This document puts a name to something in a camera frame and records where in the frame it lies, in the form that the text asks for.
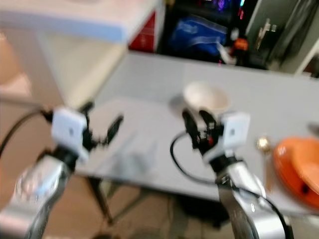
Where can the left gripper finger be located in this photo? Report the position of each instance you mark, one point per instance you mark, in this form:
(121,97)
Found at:
(114,128)
(87,106)

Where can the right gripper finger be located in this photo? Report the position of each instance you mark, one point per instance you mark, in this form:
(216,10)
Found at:
(189,124)
(207,120)

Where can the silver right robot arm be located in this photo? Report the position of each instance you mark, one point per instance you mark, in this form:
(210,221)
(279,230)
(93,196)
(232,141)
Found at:
(249,199)

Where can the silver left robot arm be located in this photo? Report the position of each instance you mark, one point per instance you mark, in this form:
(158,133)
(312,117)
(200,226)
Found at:
(32,194)

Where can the cream white bowl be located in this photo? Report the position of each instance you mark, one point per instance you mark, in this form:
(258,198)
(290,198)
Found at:
(208,96)

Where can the small golden object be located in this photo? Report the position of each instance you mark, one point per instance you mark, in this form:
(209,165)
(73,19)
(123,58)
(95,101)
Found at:
(262,144)

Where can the small orange object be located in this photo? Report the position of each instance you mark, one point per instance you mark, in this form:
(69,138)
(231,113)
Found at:
(240,45)

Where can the blue plastic bag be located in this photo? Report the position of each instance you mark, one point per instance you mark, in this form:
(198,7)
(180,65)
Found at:
(197,35)

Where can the white table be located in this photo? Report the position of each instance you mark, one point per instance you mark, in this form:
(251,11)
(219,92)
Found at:
(75,20)

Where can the red box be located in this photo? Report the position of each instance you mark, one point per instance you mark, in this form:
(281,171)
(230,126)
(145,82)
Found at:
(145,35)

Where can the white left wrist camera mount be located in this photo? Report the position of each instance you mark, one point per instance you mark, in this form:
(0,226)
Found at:
(70,129)

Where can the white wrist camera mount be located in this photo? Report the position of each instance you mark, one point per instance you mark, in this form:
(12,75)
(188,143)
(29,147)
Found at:
(233,132)
(70,129)

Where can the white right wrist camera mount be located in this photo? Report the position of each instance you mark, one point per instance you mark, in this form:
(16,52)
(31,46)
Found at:
(233,132)

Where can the dark table leg frame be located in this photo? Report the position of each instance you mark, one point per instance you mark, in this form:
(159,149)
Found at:
(98,199)

